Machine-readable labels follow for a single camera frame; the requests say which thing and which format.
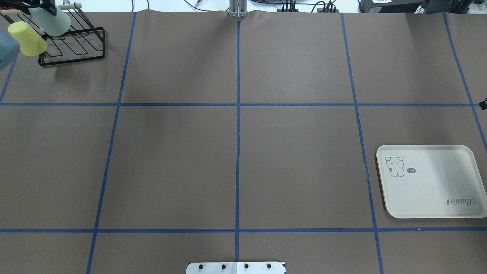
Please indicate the yellow cup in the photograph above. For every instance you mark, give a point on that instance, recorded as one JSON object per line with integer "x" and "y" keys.
{"x": 31, "y": 43}

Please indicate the cream rabbit tray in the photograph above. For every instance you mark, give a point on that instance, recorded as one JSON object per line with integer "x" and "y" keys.
{"x": 430, "y": 181}

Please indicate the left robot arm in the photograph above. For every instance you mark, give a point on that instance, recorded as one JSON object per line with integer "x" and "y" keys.
{"x": 10, "y": 48}

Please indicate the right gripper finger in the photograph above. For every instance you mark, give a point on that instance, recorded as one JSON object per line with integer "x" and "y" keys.
{"x": 483, "y": 104}

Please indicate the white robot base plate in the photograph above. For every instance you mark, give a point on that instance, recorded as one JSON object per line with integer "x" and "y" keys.
{"x": 256, "y": 267}

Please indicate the black wire cup rack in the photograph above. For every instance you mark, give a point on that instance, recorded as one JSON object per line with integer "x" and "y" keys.
{"x": 82, "y": 41}

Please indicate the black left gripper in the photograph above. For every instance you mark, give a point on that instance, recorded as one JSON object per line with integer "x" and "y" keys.
{"x": 40, "y": 3}

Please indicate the pale green cup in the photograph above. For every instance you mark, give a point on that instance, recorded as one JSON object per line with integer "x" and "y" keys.
{"x": 54, "y": 25}

